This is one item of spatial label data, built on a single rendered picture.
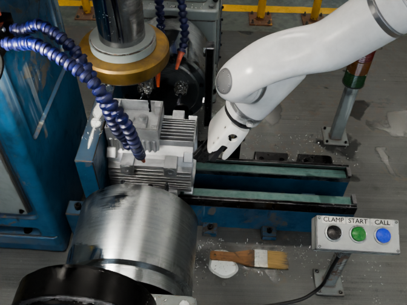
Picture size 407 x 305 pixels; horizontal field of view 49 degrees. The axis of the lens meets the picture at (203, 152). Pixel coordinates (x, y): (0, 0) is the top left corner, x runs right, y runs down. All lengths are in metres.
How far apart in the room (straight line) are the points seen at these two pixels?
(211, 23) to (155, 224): 0.73
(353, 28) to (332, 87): 1.00
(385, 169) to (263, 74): 0.81
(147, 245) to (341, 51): 0.46
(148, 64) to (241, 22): 2.66
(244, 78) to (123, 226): 0.34
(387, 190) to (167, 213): 0.78
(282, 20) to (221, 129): 2.69
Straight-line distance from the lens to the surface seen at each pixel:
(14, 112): 0.90
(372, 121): 1.63
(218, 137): 0.93
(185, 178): 1.06
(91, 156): 0.98
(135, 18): 0.86
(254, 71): 0.76
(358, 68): 1.32
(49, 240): 1.21
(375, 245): 1.00
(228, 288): 1.17
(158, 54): 0.90
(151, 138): 1.02
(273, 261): 1.21
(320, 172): 1.26
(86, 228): 0.88
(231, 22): 3.50
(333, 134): 1.50
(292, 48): 0.76
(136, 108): 1.10
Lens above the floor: 1.86
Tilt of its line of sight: 48 degrees down
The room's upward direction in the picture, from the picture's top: 1 degrees clockwise
